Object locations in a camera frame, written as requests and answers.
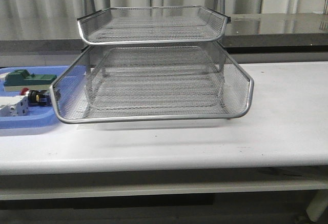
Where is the green and beige terminal block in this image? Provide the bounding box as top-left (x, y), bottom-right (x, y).
top-left (4, 69), bottom-right (57, 92)

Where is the dark stone counter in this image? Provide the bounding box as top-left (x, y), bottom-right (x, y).
top-left (1, 13), bottom-right (327, 54)

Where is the white circuit breaker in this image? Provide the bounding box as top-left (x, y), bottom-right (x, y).
top-left (1, 95), bottom-right (29, 117)

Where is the blue plastic tray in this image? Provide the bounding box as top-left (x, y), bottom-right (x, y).
top-left (0, 65), bottom-right (87, 129)

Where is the red emergency stop button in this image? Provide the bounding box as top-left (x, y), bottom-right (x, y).
top-left (20, 87), bottom-right (52, 107)

